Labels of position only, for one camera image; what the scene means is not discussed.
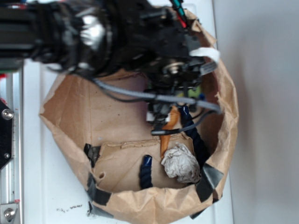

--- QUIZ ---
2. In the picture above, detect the crumpled white paper ball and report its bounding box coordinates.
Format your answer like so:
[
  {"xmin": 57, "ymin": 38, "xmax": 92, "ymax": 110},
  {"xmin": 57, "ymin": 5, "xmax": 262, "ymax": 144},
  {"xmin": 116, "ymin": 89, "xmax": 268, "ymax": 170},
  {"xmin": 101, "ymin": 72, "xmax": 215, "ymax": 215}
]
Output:
[{"xmin": 161, "ymin": 142, "xmax": 201, "ymax": 183}]

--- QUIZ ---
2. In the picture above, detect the aluminium frame rail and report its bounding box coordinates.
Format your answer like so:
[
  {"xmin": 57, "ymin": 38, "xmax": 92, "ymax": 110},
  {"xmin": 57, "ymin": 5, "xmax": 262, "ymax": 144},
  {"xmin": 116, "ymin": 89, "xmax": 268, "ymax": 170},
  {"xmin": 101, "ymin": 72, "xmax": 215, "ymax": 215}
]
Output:
[{"xmin": 0, "ymin": 69, "xmax": 23, "ymax": 224}]

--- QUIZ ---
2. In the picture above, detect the dark blue rope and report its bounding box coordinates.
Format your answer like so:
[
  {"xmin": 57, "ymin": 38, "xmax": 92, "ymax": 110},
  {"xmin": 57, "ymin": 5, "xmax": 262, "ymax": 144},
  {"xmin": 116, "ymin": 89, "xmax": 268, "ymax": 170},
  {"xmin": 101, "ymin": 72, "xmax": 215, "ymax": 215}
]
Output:
[{"xmin": 139, "ymin": 105, "xmax": 211, "ymax": 189}]

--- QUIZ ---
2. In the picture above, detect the brown paper bag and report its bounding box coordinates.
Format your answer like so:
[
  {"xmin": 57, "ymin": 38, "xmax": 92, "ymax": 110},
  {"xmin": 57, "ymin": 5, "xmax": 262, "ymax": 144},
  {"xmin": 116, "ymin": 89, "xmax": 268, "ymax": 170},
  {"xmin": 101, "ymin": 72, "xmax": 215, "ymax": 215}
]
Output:
[{"xmin": 38, "ymin": 9, "xmax": 240, "ymax": 224}]

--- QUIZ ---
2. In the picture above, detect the orange conch shell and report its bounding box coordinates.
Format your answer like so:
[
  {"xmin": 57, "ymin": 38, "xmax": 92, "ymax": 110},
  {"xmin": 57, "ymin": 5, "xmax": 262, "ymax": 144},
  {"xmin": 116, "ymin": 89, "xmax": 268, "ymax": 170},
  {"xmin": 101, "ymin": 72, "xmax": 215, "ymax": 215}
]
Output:
[{"xmin": 160, "ymin": 106, "xmax": 180, "ymax": 159}]

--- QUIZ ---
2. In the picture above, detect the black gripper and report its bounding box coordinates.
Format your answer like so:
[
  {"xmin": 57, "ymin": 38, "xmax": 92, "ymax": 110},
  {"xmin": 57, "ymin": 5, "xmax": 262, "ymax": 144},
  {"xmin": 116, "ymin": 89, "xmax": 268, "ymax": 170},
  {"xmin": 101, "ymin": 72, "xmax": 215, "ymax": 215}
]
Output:
[{"xmin": 140, "ymin": 7, "xmax": 221, "ymax": 103}]

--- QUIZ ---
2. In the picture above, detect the green plush animal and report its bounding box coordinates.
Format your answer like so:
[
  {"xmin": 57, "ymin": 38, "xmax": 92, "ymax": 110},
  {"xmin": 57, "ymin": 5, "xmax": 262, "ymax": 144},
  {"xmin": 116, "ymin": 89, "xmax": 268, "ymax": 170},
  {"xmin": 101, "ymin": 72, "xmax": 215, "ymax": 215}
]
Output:
[{"xmin": 187, "ymin": 86, "xmax": 202, "ymax": 98}]

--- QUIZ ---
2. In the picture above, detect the black octagonal mount plate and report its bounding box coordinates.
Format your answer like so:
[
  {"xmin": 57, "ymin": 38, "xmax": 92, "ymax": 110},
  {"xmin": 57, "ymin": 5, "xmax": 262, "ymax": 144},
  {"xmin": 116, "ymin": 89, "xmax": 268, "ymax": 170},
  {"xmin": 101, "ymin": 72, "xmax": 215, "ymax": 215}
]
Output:
[{"xmin": 0, "ymin": 99, "xmax": 14, "ymax": 171}]

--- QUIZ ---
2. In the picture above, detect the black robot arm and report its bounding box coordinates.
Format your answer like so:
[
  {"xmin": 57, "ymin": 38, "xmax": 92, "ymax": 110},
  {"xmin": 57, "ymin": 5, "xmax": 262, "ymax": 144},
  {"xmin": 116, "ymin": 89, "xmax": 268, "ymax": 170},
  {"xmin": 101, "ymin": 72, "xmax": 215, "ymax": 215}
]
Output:
[{"xmin": 0, "ymin": 0, "xmax": 220, "ymax": 102}]

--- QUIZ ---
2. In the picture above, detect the metal corner bracket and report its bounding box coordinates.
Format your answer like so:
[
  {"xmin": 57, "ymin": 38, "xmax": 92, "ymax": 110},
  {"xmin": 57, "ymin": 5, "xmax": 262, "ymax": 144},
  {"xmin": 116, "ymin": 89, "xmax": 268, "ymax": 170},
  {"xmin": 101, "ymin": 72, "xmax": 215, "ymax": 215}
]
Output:
[{"xmin": 0, "ymin": 203, "xmax": 20, "ymax": 224}]

